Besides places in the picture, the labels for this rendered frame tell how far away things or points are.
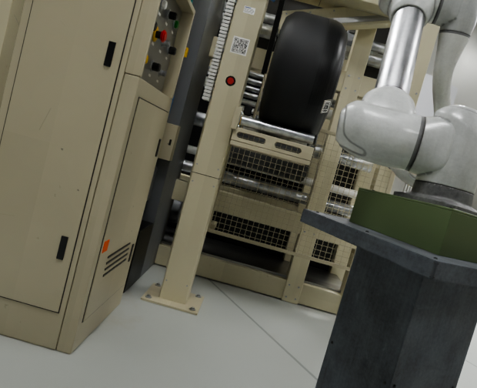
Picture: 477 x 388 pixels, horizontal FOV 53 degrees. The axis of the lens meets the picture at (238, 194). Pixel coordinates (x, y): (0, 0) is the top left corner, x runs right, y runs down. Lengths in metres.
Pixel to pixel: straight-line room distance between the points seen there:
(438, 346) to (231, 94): 1.38
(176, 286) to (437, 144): 1.41
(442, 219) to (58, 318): 1.17
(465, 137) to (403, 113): 0.17
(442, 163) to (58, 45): 1.15
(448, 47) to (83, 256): 1.37
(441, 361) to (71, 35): 1.39
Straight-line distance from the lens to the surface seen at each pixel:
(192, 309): 2.28
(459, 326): 1.42
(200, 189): 2.22
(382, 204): 1.36
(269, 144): 2.10
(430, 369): 1.40
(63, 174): 1.58
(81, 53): 1.59
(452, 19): 1.83
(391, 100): 1.39
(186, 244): 2.26
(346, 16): 2.74
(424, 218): 1.26
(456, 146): 1.36
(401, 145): 1.33
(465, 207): 1.37
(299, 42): 2.08
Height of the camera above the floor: 0.75
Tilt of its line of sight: 5 degrees down
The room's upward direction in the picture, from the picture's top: 15 degrees clockwise
